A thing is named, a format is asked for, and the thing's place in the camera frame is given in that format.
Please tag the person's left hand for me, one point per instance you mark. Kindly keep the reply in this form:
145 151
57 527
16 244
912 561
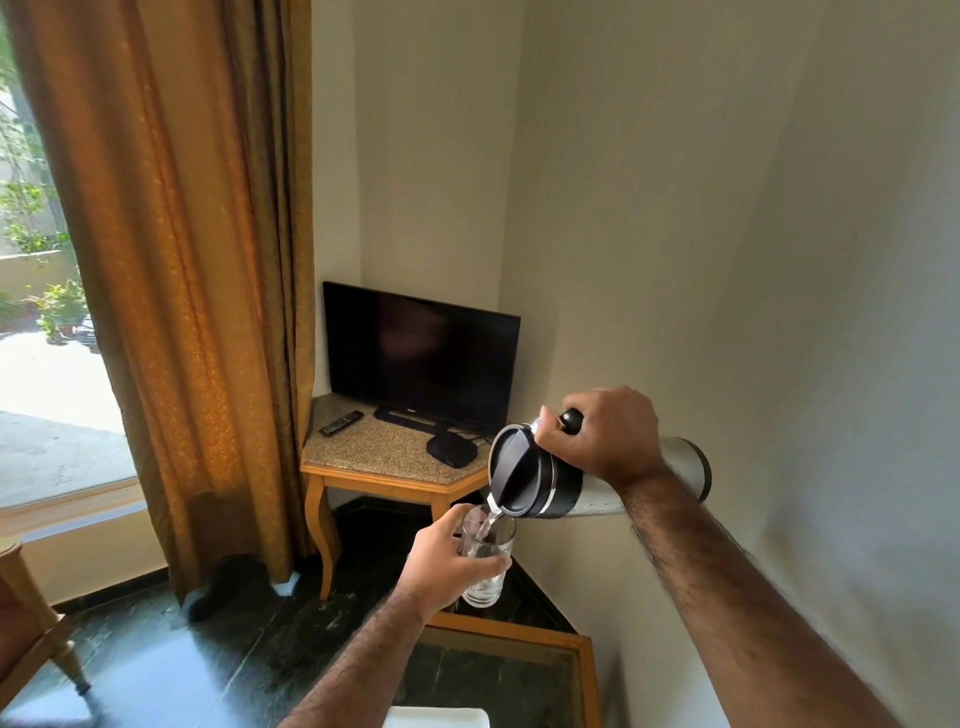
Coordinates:
439 559

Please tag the person's right hand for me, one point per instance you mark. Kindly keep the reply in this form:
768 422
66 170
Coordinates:
611 435

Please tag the person's left thumb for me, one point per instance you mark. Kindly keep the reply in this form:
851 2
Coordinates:
461 517

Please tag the person's right fingers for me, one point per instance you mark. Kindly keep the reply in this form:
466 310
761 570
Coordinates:
559 439

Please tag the steel flask with black lid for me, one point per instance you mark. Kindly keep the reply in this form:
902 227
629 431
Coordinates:
559 480

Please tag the clear drinking glass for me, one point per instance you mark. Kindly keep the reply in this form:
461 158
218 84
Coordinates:
487 562

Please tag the person's right forearm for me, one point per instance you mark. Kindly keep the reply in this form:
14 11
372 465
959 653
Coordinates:
742 607

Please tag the person's left forearm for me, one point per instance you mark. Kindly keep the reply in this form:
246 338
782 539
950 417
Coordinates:
352 667

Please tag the black set-top box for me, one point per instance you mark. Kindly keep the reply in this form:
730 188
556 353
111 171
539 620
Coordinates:
451 448

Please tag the wooden stone-topped corner table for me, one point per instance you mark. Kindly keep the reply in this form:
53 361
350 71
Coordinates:
382 457

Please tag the black remote control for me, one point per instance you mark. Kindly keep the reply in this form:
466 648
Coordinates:
341 423

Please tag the wooden glass-topped table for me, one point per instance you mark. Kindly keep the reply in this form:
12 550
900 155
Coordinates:
510 667

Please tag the black flat television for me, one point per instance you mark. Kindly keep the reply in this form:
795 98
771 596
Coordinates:
420 352

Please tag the white paper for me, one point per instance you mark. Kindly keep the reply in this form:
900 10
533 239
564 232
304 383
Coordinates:
439 718

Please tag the orange patterned curtain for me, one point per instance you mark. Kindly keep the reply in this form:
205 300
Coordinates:
195 285

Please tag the wooden chair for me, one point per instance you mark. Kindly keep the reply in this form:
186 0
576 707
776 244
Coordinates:
34 622

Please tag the window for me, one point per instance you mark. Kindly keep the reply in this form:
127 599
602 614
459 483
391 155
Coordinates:
45 300

